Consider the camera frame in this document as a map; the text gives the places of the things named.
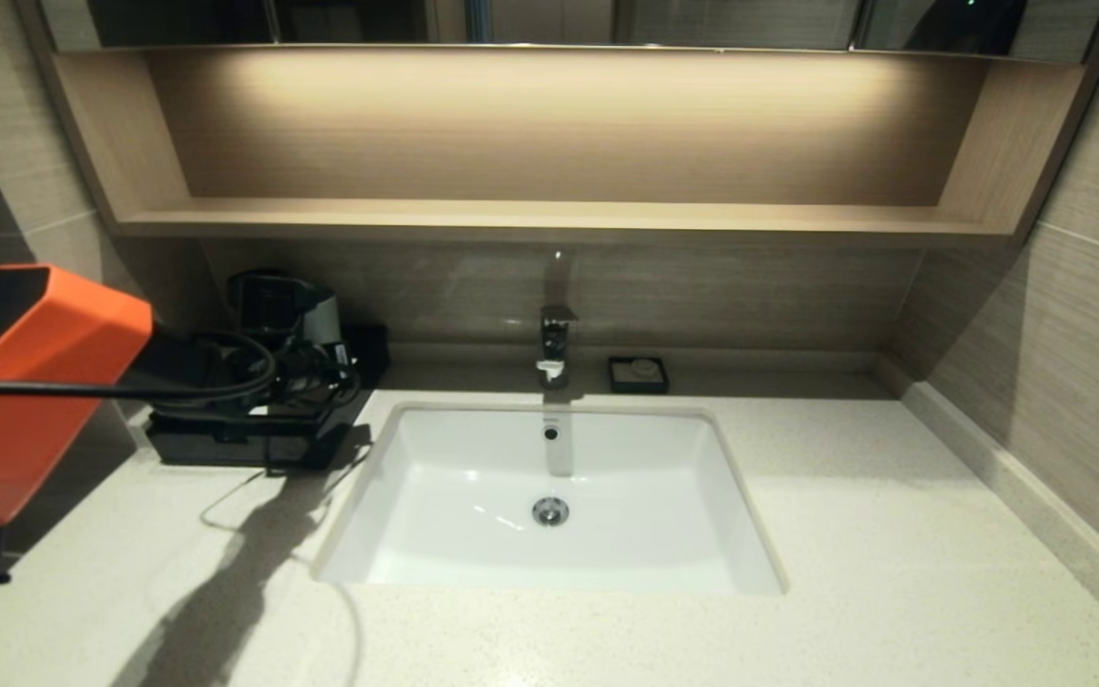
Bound wooden wall shelf niche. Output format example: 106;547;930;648
23;48;1099;251

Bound white ceramic sink basin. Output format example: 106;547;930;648
311;403;787;594

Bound grey plastic cup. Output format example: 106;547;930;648
301;291;345;350

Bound black drawer box white top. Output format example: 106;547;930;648
147;324;393;470

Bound chrome faucet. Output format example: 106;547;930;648
537;305;581;390

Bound black soap dish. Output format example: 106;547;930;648
608;357;670;396

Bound mirror cabinet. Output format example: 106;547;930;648
44;0;1099;68

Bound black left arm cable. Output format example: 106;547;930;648
0;329;280;404

